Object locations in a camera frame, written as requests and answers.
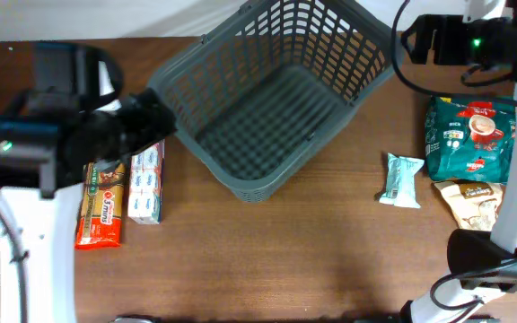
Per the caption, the green Nescafe coffee bag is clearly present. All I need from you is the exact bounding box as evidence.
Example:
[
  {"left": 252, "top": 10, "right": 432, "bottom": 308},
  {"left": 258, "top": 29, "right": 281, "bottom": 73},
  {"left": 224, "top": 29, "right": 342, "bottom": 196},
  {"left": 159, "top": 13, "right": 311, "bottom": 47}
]
[{"left": 425, "top": 97, "right": 516, "bottom": 184}]

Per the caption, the black cable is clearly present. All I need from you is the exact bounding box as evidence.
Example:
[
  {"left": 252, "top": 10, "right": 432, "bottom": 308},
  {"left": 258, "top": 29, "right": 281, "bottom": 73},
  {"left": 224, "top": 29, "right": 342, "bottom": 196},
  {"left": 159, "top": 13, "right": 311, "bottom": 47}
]
[
  {"left": 390, "top": 0, "right": 517, "bottom": 120},
  {"left": 0, "top": 174, "right": 31, "bottom": 323}
]

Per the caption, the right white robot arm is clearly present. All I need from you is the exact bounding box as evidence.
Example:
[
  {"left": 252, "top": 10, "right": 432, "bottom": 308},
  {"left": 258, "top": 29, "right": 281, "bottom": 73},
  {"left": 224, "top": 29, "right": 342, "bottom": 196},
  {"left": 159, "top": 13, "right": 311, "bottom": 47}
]
[{"left": 390, "top": 1, "right": 517, "bottom": 322}]

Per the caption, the grey plastic shopping basket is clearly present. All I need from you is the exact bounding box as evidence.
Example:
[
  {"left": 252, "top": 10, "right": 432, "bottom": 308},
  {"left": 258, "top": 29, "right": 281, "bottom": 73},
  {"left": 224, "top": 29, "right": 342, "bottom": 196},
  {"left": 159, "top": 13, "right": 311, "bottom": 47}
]
[{"left": 148, "top": 0, "right": 400, "bottom": 202}]

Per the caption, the light blue snack packet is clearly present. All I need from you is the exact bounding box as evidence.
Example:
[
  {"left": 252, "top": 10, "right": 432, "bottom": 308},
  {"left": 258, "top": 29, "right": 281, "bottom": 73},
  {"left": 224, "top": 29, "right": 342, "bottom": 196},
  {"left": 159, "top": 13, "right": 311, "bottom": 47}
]
[{"left": 379, "top": 153, "right": 425, "bottom": 209}]

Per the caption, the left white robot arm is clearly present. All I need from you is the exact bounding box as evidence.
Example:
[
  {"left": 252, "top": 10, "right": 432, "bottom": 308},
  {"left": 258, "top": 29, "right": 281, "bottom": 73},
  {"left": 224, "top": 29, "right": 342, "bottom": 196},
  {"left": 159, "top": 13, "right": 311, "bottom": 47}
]
[{"left": 0, "top": 41, "right": 176, "bottom": 322}]

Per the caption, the white Kleenex tissue multipack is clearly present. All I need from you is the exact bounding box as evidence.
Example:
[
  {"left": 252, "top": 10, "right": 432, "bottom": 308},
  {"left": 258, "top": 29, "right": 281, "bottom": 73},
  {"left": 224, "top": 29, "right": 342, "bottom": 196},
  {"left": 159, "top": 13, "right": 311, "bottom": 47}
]
[{"left": 127, "top": 141, "right": 164, "bottom": 225}]

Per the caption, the left black cable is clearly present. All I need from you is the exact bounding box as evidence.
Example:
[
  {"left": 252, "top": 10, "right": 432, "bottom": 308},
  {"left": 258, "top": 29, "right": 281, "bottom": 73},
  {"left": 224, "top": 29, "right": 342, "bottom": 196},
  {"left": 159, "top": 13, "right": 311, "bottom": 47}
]
[{"left": 0, "top": 174, "right": 31, "bottom": 323}]

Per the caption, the right black cable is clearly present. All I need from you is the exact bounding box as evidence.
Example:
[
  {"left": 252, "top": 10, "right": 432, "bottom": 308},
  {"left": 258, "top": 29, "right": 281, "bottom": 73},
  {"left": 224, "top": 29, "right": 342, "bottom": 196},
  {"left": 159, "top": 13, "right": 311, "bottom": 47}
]
[{"left": 390, "top": 0, "right": 517, "bottom": 120}]

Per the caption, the beige brown snack bag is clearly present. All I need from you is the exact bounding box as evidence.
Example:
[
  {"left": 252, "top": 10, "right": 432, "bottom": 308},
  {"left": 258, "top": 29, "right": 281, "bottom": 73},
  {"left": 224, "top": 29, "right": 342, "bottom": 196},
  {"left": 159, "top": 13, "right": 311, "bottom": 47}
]
[{"left": 434, "top": 180, "right": 504, "bottom": 231}]

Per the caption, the San Remo spaghetti packet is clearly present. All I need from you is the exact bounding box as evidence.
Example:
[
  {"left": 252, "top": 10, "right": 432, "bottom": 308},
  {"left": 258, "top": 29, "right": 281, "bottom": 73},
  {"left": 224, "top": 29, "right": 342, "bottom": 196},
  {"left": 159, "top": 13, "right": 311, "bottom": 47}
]
[{"left": 74, "top": 163, "right": 126, "bottom": 249}]

